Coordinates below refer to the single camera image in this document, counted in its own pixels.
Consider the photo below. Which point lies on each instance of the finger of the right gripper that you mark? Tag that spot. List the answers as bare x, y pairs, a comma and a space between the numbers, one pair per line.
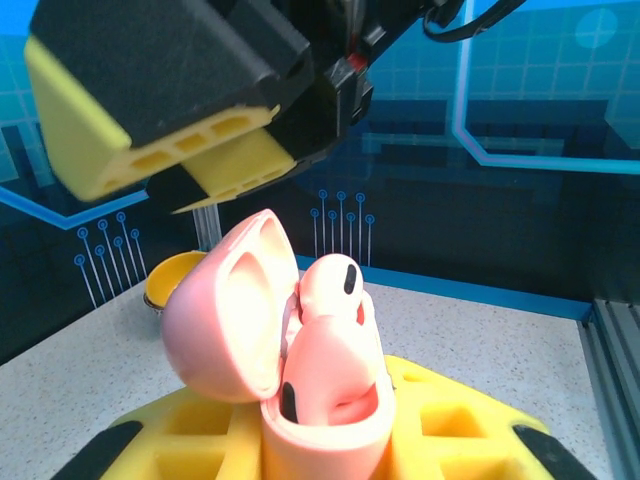
150, 65
235, 165

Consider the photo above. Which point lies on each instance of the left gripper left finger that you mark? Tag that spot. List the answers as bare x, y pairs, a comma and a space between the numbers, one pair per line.
150, 460

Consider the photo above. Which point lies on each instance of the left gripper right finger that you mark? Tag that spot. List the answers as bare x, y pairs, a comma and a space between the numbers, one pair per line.
475, 450

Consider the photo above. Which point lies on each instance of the pink earbud charging case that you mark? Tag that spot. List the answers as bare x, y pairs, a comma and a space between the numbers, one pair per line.
220, 325

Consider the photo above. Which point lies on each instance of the pink earbud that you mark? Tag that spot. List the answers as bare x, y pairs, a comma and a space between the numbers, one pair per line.
340, 360
325, 290

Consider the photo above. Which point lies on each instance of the orange bowl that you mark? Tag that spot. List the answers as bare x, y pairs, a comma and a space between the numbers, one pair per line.
170, 280

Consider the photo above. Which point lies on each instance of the aluminium frame post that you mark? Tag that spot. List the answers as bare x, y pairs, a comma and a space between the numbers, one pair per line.
206, 225

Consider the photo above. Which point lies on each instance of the aluminium table side rail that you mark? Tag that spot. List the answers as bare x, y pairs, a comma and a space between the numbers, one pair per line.
615, 375

